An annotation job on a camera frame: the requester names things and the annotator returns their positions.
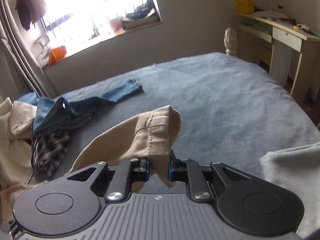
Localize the beige trousers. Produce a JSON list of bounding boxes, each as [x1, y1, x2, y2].
[[70, 105, 181, 188]]

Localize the dark clothes on windowsill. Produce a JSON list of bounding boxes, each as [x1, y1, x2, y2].
[[121, 0, 159, 30]]

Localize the grey blue bed sheet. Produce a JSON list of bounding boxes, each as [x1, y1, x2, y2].
[[27, 51, 320, 193]]

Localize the black white plaid shirt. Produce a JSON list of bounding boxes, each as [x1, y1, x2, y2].
[[31, 131, 71, 177]]

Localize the teal blue garment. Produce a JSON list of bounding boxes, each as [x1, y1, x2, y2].
[[18, 79, 143, 137]]

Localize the light grey blanket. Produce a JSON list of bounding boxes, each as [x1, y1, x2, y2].
[[260, 142, 320, 239]]

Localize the cream knitted sweater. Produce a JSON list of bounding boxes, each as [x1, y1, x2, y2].
[[1, 98, 37, 223]]

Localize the orange box on windowsill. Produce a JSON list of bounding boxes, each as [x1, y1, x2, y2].
[[48, 46, 67, 65]]

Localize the bedpost pinecone finial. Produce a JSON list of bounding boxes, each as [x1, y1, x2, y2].
[[223, 28, 238, 57]]

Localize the grey curtain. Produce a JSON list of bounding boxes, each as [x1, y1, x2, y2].
[[1, 0, 57, 98]]

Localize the cream wooden desk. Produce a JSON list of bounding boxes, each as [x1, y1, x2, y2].
[[237, 13, 319, 105]]

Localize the brown hanging garment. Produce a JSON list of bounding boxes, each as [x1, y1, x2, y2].
[[15, 0, 46, 31]]

